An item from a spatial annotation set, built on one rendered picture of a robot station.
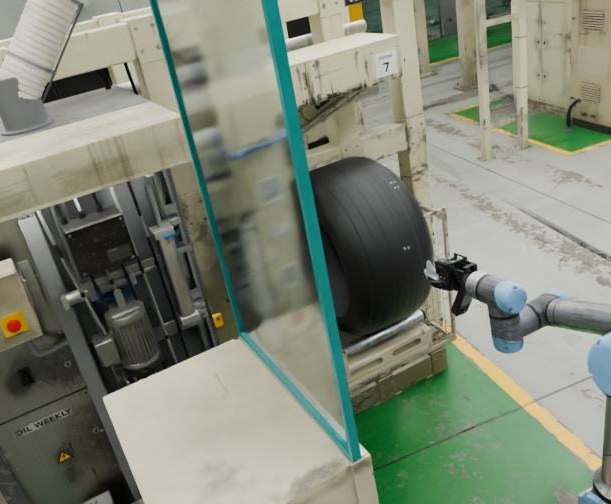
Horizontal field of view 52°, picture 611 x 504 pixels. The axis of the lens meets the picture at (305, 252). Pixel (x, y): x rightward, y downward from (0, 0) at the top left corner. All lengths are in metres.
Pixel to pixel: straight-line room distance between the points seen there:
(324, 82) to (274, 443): 1.27
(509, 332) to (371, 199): 0.57
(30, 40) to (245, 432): 1.17
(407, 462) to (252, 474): 1.78
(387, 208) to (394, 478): 1.40
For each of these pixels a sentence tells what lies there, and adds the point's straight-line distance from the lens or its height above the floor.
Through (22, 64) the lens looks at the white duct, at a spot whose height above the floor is 1.97.
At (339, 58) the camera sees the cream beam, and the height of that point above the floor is 1.76.
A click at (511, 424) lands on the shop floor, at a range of 3.14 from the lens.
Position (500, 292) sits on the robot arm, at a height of 1.30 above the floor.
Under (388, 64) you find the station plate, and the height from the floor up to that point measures 1.70.
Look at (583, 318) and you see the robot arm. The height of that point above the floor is 1.24.
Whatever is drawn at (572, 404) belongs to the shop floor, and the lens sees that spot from 3.26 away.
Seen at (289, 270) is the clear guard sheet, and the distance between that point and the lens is 1.11.
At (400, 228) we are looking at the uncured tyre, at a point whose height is 1.32.
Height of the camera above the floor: 2.15
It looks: 26 degrees down
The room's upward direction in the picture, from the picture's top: 11 degrees counter-clockwise
